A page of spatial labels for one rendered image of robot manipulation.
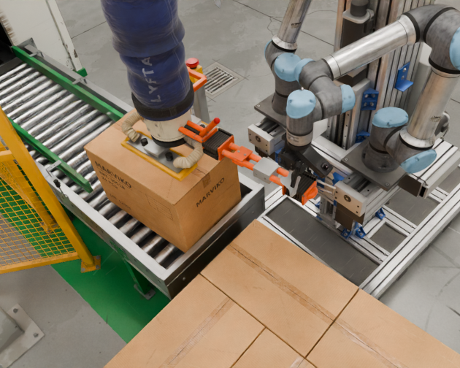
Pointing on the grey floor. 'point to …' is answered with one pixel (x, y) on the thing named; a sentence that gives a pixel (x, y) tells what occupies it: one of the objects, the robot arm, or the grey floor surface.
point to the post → (200, 105)
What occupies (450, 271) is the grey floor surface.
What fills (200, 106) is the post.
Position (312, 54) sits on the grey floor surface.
